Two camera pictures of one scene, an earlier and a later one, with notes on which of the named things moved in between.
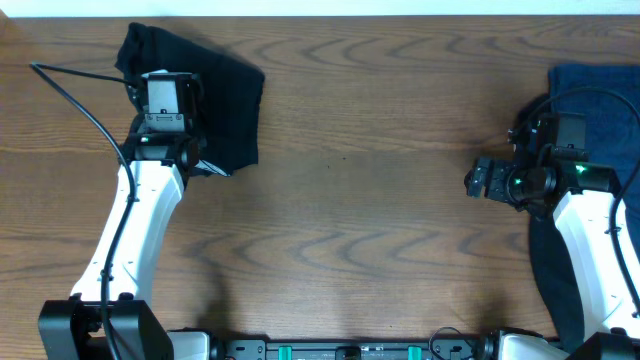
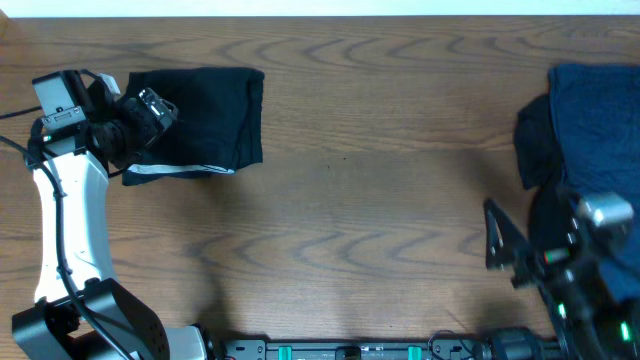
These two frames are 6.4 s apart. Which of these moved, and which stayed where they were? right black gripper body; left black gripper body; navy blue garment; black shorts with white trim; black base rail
Moved: right black gripper body; black shorts with white trim; left black gripper body
Stayed: black base rail; navy blue garment
